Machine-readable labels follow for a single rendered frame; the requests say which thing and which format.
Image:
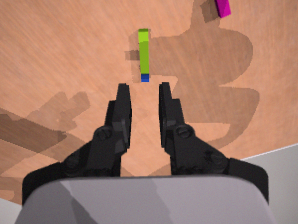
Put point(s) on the small blue block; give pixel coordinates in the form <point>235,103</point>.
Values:
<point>144,77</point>

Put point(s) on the lime green rod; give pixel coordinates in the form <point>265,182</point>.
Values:
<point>144,50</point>

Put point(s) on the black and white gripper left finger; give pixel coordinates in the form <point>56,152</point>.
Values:
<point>100,157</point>

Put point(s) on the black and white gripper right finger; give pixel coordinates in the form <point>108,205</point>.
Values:
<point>189,155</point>

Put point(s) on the magenta rectangular block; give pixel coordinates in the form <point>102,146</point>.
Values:
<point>223,8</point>

